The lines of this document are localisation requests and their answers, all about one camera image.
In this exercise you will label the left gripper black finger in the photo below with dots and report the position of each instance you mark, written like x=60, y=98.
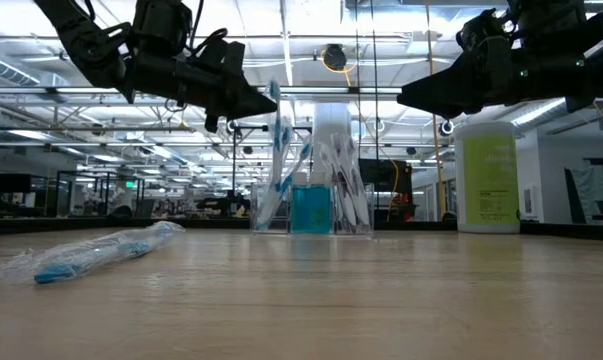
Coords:
x=251, y=100

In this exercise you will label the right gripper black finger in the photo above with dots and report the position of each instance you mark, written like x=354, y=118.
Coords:
x=441, y=95

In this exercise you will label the blue white toothbrush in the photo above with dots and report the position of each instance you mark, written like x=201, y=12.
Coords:
x=96, y=255
x=280, y=150
x=303, y=155

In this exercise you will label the blue mouthwash bottle white cap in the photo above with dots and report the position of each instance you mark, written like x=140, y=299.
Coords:
x=320, y=210

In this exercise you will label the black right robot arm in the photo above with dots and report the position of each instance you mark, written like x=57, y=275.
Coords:
x=596, y=45

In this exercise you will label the green white wipes canister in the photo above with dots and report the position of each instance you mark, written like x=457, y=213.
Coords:
x=487, y=180

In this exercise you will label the clear acrylic organizer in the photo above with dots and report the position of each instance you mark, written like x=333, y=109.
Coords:
x=256, y=200

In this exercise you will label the black monitor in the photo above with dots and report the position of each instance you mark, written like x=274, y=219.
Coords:
x=12, y=184

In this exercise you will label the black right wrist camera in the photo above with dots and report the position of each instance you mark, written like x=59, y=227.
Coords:
x=481, y=25

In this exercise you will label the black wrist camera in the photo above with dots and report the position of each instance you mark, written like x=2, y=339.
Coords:
x=481, y=25
x=161, y=25

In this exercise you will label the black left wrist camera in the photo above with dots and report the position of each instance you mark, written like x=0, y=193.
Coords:
x=161, y=25

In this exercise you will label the black aluminium table frame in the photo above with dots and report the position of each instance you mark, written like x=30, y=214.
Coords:
x=56, y=225

